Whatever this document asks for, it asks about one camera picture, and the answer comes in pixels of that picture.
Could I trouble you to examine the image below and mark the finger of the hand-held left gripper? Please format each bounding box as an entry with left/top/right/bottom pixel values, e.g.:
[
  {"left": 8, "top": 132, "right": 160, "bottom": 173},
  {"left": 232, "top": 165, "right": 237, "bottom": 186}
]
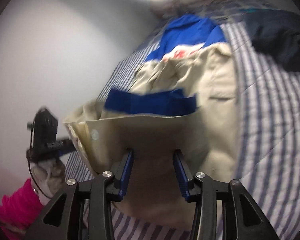
[{"left": 47, "top": 137, "right": 76, "bottom": 157}]

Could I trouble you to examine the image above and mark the dark navy garment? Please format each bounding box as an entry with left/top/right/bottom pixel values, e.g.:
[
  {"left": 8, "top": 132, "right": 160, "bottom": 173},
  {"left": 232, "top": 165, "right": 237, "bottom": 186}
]
[{"left": 241, "top": 8, "right": 300, "bottom": 75}]

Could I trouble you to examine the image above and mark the person's left hand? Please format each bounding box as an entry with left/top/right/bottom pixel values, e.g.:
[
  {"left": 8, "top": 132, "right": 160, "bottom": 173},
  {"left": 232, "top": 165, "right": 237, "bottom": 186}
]
[{"left": 30, "top": 156, "right": 66, "bottom": 199}]

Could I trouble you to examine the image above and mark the blue striped bed sheet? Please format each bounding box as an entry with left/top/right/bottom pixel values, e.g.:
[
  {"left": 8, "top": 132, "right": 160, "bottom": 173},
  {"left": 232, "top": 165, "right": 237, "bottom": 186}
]
[{"left": 64, "top": 0, "right": 300, "bottom": 240}]

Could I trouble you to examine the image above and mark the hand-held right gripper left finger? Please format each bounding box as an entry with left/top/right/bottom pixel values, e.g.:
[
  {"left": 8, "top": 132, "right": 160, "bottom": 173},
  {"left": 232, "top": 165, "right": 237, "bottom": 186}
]
[{"left": 24, "top": 150, "right": 134, "bottom": 240}]

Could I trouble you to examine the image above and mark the person's left forearm pink sleeve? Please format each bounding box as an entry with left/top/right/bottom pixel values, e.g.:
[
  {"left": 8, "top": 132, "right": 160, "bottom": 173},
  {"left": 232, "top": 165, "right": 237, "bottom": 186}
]
[{"left": 0, "top": 179, "right": 45, "bottom": 233}]

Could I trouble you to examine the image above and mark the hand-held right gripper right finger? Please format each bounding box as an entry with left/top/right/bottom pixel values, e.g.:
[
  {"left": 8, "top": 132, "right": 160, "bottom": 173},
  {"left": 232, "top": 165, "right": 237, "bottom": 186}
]
[{"left": 173, "top": 149, "right": 280, "bottom": 240}]

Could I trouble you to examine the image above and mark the beige and blue jacket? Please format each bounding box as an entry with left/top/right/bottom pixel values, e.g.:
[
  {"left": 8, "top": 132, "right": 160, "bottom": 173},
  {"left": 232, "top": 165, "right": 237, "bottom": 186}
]
[{"left": 62, "top": 14, "right": 243, "bottom": 232}]

